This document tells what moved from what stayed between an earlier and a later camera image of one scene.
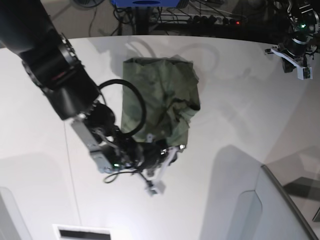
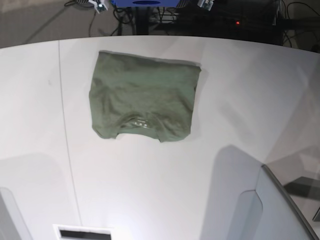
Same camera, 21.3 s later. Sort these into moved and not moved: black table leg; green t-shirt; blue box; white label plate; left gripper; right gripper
Moved: green t-shirt; left gripper; right gripper
Not moved: blue box; black table leg; white label plate
